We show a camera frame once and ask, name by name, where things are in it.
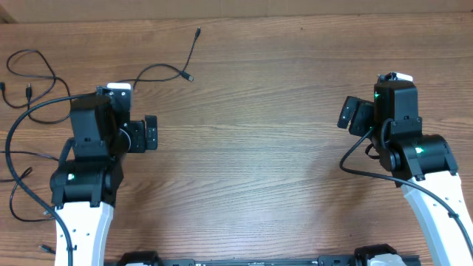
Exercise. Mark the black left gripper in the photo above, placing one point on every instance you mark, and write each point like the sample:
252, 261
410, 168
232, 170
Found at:
137, 142

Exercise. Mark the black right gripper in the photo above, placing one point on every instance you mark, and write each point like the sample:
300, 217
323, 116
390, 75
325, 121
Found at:
360, 116

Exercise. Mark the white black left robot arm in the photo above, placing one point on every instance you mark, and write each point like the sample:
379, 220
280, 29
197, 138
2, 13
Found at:
85, 185

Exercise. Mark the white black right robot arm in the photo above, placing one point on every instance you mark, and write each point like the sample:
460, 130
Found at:
421, 165

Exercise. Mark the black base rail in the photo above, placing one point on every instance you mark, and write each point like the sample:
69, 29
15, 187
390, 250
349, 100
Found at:
382, 254

